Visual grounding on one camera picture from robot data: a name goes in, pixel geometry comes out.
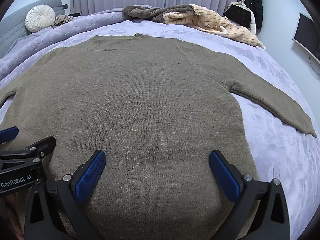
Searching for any olive brown knit sweater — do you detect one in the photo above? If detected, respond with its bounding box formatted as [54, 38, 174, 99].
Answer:
[1, 34, 316, 239]

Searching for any cream striped knit garment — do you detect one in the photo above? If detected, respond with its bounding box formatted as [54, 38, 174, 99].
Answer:
[163, 4, 266, 49]

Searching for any round white pleated cushion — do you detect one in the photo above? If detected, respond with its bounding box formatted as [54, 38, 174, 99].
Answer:
[25, 4, 56, 33]

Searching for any small beige crumpled cloth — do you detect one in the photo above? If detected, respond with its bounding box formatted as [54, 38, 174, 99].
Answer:
[51, 14, 74, 28]

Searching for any black sparkly garment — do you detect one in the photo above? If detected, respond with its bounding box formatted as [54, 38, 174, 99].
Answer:
[223, 3, 252, 28]

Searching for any wall mounted monitor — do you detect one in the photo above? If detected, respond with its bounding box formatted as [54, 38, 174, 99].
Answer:
[293, 13, 319, 62]

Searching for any dark brown knit garment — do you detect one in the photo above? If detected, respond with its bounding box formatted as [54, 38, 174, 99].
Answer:
[122, 4, 194, 23]

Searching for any black hanging jacket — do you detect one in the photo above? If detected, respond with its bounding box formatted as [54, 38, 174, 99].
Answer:
[243, 0, 263, 29]

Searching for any grey quilted headboard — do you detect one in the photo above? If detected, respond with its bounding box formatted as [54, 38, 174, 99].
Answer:
[0, 0, 67, 58]

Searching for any lavender plush bed blanket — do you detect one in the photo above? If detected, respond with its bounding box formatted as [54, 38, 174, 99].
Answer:
[1, 8, 319, 239]

